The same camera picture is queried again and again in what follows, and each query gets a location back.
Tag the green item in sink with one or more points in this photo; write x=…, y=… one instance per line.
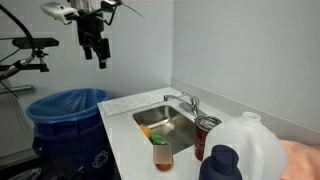
x=146, y=130

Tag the dark red tumbler with lid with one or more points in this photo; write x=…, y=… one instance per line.
x=203, y=140

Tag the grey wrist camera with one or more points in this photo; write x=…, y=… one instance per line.
x=60, y=11

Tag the dark blue bottle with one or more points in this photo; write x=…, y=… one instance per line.
x=221, y=165

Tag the grey wall rail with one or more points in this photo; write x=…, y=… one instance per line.
x=16, y=89

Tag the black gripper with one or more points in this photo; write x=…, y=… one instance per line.
x=90, y=28

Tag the white brick pattern mat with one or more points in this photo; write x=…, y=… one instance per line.
x=133, y=101

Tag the translucent plastic gallon jug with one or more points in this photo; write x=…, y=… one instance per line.
x=256, y=150

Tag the chrome faucet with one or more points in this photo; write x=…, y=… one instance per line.
x=190, y=103

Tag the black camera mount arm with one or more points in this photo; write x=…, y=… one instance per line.
x=25, y=65

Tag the red apple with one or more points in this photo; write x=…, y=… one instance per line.
x=164, y=167

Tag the stainless steel sink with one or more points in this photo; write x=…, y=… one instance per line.
x=170, y=126

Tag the blue plastic bin liner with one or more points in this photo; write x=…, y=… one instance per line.
x=66, y=103

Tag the dark blue recycling bin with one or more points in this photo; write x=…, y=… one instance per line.
x=73, y=146

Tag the black stereo camera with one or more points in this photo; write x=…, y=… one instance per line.
x=35, y=42

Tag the peach cloth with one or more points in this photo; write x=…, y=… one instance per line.
x=303, y=161

